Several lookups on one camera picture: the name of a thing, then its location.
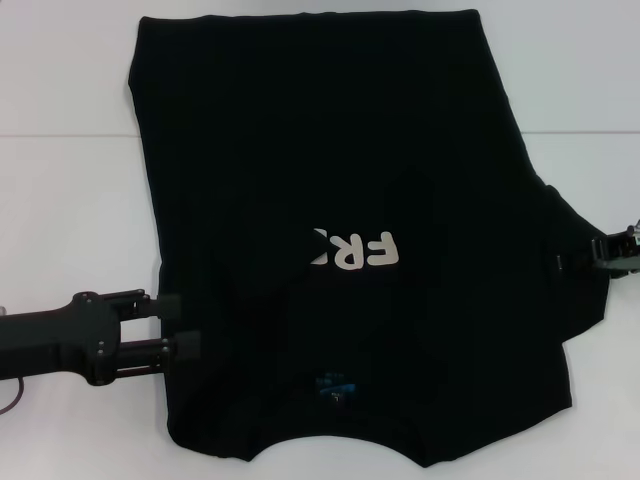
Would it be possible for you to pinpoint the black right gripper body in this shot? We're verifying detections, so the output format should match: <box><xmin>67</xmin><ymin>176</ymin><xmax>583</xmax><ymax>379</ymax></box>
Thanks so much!
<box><xmin>606</xmin><ymin>217</ymin><xmax>640</xmax><ymax>279</ymax></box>

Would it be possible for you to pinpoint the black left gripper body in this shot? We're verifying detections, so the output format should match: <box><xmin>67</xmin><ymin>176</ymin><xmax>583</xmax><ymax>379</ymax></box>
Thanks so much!
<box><xmin>0</xmin><ymin>291</ymin><xmax>122</xmax><ymax>388</ymax></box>

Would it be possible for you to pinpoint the black shirt with FREE print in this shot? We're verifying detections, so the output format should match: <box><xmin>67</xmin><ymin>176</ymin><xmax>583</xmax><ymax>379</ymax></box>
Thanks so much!
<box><xmin>124</xmin><ymin>9</ymin><xmax>621</xmax><ymax>459</ymax></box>

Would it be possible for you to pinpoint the silver left plug with cable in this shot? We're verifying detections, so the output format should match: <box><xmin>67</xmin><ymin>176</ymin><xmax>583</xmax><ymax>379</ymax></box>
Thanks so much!
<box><xmin>0</xmin><ymin>377</ymin><xmax>26</xmax><ymax>416</ymax></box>

